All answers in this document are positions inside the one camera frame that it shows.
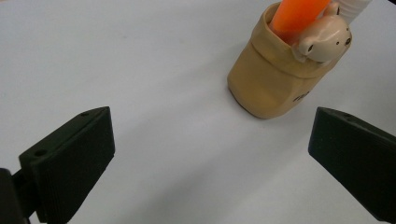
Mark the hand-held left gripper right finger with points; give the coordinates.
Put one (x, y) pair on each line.
(358, 158)

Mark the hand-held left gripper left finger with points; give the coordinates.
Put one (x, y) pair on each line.
(71, 161)

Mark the tan bear pen holder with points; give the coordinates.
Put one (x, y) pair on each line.
(267, 84)

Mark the orange highlighter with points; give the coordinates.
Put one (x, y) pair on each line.
(295, 15)

